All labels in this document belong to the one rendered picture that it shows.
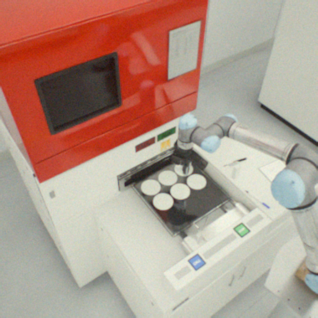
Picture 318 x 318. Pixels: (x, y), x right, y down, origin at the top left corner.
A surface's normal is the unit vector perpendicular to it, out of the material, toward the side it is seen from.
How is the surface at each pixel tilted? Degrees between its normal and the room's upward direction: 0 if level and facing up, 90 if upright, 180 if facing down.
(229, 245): 0
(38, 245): 0
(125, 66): 90
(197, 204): 0
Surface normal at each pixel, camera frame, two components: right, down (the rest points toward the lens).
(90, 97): 0.58, 0.60
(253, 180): 0.01, -0.68
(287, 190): -0.75, 0.38
